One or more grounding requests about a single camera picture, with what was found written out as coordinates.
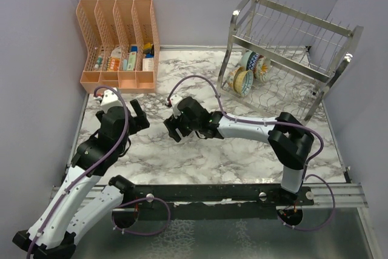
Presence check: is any red patterned bowl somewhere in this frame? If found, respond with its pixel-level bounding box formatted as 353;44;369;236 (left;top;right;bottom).
246;52;264;79

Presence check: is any green leaf orange flower bowl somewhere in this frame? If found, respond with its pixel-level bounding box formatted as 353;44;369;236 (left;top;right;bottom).
226;67;243;91

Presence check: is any teal bowl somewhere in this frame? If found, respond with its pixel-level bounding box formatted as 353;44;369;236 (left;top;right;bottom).
239;51;255;70

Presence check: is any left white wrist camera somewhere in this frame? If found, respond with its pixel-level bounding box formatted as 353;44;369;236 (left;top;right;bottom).
93;89;122;113

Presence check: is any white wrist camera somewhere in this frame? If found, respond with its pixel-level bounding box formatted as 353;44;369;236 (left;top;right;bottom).
93;89;122;113
166;94;183;118

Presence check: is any orange star flower bowl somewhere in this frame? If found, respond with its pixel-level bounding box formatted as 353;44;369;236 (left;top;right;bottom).
255;56;271;82

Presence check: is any peach plastic desk organizer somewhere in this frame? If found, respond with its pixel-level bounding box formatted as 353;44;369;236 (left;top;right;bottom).
76;0;160;93

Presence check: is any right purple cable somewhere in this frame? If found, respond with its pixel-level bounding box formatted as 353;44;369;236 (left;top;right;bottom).
167;75;336;231

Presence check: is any small bottle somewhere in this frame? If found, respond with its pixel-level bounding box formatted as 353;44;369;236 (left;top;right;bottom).
93;55;104;71

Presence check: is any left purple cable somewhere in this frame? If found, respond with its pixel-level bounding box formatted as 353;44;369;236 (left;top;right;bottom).
25;86;172;259

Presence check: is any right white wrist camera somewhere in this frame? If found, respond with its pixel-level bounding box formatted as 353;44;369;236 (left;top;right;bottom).
166;94;183;118

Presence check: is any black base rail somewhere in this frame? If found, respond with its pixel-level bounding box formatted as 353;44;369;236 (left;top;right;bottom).
109;175;314;221

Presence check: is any orange snack box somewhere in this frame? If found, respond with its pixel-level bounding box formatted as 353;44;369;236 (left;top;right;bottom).
106;56;121;72

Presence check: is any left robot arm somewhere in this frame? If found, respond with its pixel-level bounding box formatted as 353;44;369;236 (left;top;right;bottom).
12;96;150;258

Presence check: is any steel dish rack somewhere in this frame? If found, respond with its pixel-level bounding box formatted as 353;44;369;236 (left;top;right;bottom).
217;0;364;124

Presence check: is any white blue box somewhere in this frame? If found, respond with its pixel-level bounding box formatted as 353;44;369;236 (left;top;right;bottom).
142;55;154;72

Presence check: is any purple cable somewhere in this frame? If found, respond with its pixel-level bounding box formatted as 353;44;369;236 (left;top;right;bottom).
25;86;172;259
167;75;336;231

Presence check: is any blue yellow sun bowl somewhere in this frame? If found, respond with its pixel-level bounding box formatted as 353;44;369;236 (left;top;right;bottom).
233;67;254;97

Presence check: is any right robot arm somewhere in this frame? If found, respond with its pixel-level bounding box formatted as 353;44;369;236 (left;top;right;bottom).
164;95;314;205

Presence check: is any green white box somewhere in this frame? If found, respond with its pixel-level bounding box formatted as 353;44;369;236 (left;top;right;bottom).
126;51;138;71

